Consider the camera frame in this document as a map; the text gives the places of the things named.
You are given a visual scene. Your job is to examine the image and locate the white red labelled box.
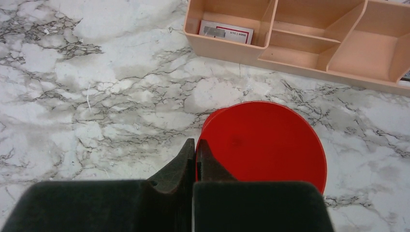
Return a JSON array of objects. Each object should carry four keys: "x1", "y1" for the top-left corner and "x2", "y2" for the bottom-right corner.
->
[{"x1": 199, "y1": 20, "x2": 254, "y2": 44}]

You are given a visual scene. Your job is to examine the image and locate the peach plastic file organizer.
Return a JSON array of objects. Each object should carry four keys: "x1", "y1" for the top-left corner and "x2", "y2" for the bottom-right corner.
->
[{"x1": 183, "y1": 0, "x2": 410, "y2": 96}]

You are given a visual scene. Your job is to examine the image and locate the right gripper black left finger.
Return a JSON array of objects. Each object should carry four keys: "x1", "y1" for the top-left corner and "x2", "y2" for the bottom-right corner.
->
[{"x1": 2, "y1": 138, "x2": 195, "y2": 232}]

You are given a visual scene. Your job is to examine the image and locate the red plastic wine glass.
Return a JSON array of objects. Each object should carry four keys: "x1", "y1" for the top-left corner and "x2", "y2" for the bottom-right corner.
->
[{"x1": 199, "y1": 101, "x2": 327, "y2": 193}]

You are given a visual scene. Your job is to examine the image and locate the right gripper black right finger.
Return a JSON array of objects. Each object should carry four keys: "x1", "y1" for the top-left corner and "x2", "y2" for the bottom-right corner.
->
[{"x1": 192, "y1": 140, "x2": 334, "y2": 232}]

